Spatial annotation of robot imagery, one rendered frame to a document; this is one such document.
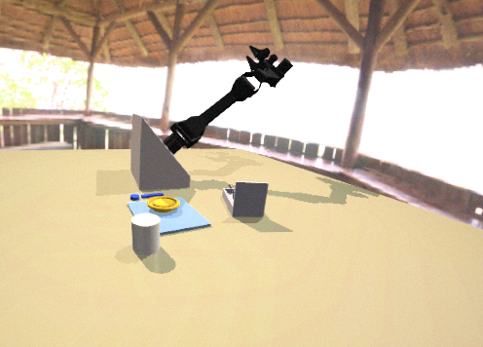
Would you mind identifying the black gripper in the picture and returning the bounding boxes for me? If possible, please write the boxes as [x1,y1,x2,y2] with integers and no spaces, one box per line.
[246,46,272,71]

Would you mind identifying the white cylinder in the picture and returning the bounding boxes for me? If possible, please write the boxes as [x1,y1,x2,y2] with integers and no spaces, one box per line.
[131,213,161,255]

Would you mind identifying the yellow plate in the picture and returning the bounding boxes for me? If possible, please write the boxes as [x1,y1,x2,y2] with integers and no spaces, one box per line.
[147,196,180,212]

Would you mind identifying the light blue mat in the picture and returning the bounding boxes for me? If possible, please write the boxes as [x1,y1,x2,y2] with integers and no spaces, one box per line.
[128,197,211,235]

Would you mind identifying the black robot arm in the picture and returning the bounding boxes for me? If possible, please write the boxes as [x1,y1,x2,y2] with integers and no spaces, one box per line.
[163,55,293,154]

